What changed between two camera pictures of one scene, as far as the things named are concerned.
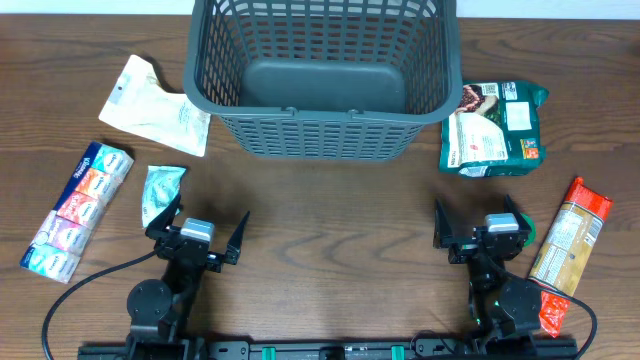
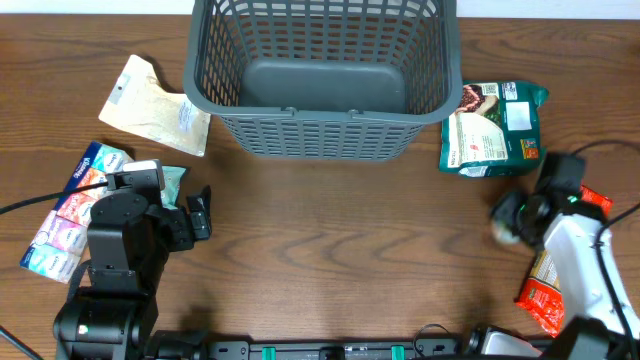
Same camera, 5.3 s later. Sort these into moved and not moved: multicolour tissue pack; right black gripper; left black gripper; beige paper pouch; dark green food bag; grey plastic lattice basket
Moved: left black gripper; right black gripper
Not moved: multicolour tissue pack; grey plastic lattice basket; dark green food bag; beige paper pouch
